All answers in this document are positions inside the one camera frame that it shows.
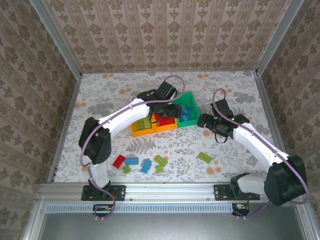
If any long red lego brick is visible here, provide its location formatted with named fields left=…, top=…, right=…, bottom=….
left=159, top=117, right=176, bottom=127
left=112, top=154, right=127, bottom=168

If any green plastic bin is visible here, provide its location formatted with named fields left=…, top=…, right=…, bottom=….
left=173, top=91, right=201, bottom=128

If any orange plastic bin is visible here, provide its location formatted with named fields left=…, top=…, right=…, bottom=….
left=152, top=113, right=180, bottom=133
left=129, top=113, right=155, bottom=138

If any long green lego brick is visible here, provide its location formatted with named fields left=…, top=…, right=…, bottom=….
left=154, top=155, right=169, bottom=168
left=197, top=152, right=212, bottom=164

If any floral patterned table cloth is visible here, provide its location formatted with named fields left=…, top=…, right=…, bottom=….
left=53, top=71, right=287, bottom=183

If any grey metal sheet panel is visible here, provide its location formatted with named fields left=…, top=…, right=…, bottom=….
left=37, top=202, right=312, bottom=240

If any black right gripper cable loop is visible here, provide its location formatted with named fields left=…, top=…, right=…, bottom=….
left=214, top=132, right=228, bottom=145

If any aluminium side rail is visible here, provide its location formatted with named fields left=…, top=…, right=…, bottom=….
left=46, top=73, right=83, bottom=184
left=252, top=71, right=296, bottom=183

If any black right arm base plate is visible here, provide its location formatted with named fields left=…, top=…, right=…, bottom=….
left=213, top=184, right=261, bottom=201

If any long aluminium frame rail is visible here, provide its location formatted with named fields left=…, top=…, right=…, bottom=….
left=37, top=182, right=308, bottom=201

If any white slotted cable duct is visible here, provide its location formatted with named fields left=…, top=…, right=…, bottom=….
left=45, top=202, right=251, bottom=214

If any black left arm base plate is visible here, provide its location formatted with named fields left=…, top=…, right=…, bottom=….
left=81, top=184, right=126, bottom=202

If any aluminium frame post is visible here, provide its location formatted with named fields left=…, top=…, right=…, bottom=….
left=255, top=0, right=306, bottom=76
left=29, top=0, right=83, bottom=78

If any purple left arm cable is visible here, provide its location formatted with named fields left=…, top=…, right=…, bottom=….
left=79, top=74, right=186, bottom=221

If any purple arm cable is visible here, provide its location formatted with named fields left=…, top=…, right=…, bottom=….
left=211, top=88, right=310, bottom=221
left=79, top=74, right=186, bottom=221

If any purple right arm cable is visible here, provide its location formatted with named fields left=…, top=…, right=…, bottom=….
left=211, top=88, right=310, bottom=221

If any aluminium lower frame bar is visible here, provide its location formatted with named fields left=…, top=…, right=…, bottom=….
left=296, top=197, right=320, bottom=240
left=22, top=196, right=48, bottom=240

